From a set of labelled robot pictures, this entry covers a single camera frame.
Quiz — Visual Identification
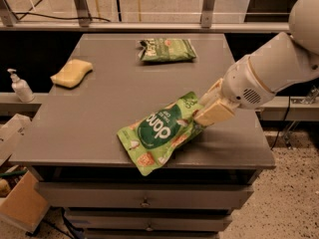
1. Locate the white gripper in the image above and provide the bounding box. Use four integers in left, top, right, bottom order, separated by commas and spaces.
194, 55, 275, 126

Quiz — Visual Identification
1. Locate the green rice chip bag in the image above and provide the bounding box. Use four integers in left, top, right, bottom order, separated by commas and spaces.
117, 92, 204, 176

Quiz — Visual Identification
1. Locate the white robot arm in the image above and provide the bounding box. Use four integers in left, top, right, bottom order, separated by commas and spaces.
193, 0, 319, 126

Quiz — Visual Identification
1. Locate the green jalapeno chip bag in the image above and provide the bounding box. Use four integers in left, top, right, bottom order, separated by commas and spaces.
139, 38, 196, 63

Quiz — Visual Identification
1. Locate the middle grey drawer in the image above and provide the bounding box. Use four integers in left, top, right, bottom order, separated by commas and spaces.
66, 210, 232, 232

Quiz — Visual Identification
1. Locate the grey drawer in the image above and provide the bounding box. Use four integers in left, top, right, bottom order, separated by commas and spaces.
35, 182, 253, 209
66, 210, 232, 232

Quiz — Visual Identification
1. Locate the yellow sponge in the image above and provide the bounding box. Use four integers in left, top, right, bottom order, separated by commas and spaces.
50, 59, 93, 89

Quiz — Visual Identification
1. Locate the top grey drawer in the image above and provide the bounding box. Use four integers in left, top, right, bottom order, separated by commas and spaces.
35, 182, 253, 209

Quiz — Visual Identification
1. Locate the grey drawer cabinet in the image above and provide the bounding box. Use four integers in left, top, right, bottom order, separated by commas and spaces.
12, 34, 274, 239

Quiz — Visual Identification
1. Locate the white pump bottle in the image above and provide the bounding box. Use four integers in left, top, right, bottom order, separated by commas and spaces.
7, 69, 34, 103

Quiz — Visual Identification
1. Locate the cardboard box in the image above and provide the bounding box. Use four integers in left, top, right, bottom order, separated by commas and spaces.
0, 114, 49, 233

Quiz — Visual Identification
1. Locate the metal bracket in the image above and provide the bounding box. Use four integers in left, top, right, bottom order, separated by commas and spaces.
291, 86, 319, 105

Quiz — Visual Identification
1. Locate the black cable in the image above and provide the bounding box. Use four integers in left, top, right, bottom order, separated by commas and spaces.
13, 11, 112, 23

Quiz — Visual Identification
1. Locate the metal railing frame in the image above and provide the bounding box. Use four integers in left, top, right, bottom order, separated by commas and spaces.
0, 0, 297, 33

